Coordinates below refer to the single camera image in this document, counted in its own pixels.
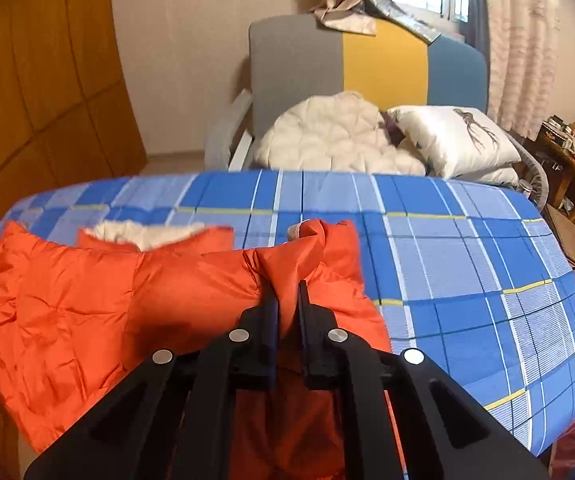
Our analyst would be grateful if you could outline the purple cloth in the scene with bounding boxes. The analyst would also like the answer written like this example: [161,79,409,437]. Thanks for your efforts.
[378,110,404,147]

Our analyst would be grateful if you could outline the grey yellow blue sofa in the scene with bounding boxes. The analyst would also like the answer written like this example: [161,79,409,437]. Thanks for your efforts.
[204,14,551,208]

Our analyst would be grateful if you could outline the orange quilted jacket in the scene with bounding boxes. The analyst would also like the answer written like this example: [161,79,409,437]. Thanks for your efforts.
[0,217,408,480]

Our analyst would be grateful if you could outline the white deer print pillow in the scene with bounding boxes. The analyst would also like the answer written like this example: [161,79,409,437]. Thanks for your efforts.
[387,105,523,186]

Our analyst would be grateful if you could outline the wooden wardrobe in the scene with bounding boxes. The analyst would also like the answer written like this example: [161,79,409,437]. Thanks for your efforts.
[0,0,148,261]

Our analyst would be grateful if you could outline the long patterned beige curtain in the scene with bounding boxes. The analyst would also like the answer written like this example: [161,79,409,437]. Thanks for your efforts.
[480,0,563,141]

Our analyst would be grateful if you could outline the cream quilted cushion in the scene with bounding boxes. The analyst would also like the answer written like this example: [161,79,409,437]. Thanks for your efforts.
[256,91,427,177]

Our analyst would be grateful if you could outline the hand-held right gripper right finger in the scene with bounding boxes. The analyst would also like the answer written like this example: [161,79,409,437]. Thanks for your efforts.
[295,280,553,480]

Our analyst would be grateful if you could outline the blue plaid bed sheet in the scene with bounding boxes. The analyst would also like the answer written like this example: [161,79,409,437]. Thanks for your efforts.
[0,169,575,456]

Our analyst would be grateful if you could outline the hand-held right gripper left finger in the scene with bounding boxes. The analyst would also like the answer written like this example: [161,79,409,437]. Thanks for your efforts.
[23,280,280,480]

